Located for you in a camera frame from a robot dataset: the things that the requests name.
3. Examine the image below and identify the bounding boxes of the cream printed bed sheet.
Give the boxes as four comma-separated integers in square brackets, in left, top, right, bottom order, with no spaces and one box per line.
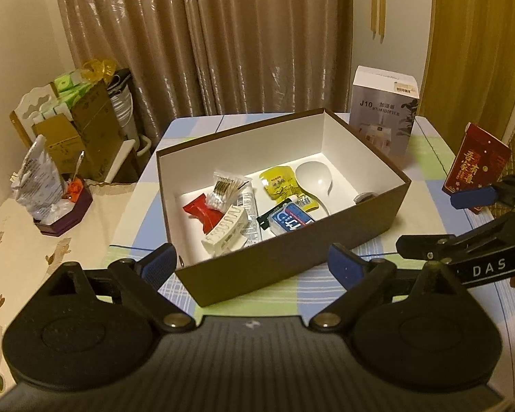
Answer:
[0,180,155,396]

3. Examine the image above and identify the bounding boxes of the yellow plastic bag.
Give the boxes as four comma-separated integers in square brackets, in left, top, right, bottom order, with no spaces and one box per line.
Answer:
[81,57,117,82]

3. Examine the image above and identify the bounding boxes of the white plastic ladle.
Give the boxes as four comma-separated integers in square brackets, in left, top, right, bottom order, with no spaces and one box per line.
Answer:
[295,160,334,219]

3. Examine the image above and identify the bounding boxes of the white humidifier carton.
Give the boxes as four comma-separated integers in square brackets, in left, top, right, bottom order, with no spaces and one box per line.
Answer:
[350,66,420,155]

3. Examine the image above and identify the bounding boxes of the blue and white plastic case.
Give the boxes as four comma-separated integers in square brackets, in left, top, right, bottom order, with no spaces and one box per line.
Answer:
[268,202,318,236]

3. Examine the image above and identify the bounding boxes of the purple tray box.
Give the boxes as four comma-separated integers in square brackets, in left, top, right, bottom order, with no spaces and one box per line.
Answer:
[33,184,94,238]

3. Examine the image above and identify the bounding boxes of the white carved chair back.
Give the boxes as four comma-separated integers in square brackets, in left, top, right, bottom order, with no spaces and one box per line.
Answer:
[9,81,59,147]

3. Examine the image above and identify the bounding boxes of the white plastic frame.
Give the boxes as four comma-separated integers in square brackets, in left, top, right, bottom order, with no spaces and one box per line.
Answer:
[112,135,151,183]

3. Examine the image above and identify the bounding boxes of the metal spoon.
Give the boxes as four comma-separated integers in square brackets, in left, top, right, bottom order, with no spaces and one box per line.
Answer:
[71,150,87,183]

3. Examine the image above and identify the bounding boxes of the large cardboard carton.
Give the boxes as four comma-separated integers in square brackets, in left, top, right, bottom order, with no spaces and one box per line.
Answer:
[71,81,128,181]

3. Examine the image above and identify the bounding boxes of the green tissue packs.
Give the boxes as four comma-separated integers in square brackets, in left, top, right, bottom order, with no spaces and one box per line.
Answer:
[38,69,95,121]

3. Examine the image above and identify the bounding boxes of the red gold-printed gift box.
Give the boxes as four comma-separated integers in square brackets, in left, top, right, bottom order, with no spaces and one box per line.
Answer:
[442,122,511,214]

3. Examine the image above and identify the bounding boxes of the small cardboard carton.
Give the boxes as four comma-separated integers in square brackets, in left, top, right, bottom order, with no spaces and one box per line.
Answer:
[32,114,87,181]

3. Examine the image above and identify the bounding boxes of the brown cardboard box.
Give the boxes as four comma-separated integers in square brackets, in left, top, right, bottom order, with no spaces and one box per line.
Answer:
[156,108,412,308]

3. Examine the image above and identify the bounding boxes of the cream hair claw clip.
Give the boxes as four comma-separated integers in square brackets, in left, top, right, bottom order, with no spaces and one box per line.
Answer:
[202,205,248,258]

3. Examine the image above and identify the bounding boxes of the white squeeze tube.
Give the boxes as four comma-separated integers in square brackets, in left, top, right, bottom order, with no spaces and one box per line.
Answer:
[236,191,262,243]

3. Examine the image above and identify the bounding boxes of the cotton swab packet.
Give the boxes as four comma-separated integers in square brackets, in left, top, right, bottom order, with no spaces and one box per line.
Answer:
[205,172,252,212]

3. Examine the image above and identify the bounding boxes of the shiny beige curtain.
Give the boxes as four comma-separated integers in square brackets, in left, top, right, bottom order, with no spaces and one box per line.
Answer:
[51,0,355,139]

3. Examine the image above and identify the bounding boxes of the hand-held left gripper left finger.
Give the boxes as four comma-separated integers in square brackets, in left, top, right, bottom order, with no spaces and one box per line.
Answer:
[30,242,196,334]

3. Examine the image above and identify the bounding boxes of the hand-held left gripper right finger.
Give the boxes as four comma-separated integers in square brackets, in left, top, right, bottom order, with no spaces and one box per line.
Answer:
[309,242,481,332]

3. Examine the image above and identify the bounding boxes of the red candy packet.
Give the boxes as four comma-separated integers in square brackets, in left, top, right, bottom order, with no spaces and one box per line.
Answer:
[182,195,224,232]

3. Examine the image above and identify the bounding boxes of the yellow snack packet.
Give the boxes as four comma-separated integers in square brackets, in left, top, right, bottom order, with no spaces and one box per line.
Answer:
[259,166,321,212]

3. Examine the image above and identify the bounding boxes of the white ribbed container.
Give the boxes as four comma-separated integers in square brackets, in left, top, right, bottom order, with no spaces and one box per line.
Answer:
[107,69,140,142]

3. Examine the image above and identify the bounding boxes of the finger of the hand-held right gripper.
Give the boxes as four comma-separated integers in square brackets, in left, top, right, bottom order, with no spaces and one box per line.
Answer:
[397,207,515,263]
[450,174,515,213]

